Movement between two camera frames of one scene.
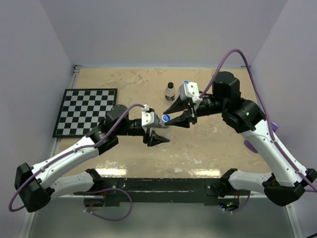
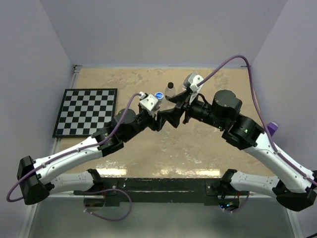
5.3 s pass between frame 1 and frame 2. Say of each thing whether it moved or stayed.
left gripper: moved
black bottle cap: stayed
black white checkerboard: stayed
